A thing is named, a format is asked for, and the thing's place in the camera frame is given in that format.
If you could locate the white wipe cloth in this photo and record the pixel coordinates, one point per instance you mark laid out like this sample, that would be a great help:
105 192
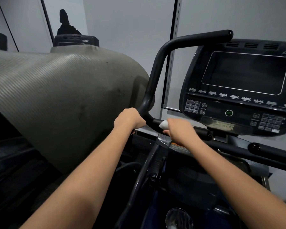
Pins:
163 125

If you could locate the person's left hand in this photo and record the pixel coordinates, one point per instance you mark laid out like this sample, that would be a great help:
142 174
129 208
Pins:
130 119

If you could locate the person's left fingers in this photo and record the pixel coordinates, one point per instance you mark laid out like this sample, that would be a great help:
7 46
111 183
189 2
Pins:
141 121

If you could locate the person's left forearm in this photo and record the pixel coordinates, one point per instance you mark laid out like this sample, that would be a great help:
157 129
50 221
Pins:
85 181

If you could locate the person's right forearm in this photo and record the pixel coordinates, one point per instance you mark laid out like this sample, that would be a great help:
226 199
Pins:
231 183

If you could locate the small black machine console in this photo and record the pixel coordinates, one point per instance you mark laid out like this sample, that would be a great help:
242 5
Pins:
76 40

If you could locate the grey ribbed foam mat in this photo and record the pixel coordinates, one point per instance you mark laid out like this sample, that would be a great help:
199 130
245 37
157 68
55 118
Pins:
62 92

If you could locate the person's right fingers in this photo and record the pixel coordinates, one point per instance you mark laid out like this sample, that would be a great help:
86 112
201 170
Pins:
167 132

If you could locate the person's right hand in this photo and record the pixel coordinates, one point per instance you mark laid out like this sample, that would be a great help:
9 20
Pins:
181 132

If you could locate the black exercise machine console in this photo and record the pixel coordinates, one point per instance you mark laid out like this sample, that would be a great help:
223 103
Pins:
243 71

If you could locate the black exercise machine frame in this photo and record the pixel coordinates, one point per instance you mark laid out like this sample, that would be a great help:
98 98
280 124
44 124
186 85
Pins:
188 178

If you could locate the glossy black round cap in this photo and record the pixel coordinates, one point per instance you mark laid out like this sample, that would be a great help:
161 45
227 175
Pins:
179 219

